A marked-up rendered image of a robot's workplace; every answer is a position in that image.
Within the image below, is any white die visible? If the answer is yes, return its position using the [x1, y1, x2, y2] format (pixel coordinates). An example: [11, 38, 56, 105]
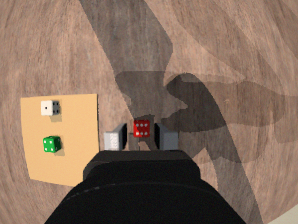
[41, 100, 59, 116]

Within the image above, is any tan square mat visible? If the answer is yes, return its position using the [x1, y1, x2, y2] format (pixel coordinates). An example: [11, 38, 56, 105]
[21, 94, 100, 187]

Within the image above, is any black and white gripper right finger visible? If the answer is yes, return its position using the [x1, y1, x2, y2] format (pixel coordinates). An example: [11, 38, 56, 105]
[154, 123, 178, 150]

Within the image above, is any dark red die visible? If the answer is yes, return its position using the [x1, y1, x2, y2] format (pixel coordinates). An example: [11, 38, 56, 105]
[133, 120, 150, 137]

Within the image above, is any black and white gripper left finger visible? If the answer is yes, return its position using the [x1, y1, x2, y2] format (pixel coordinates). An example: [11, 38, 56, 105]
[104, 123, 127, 150]

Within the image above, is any green die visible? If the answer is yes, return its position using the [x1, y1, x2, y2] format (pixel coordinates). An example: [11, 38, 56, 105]
[43, 136, 61, 153]

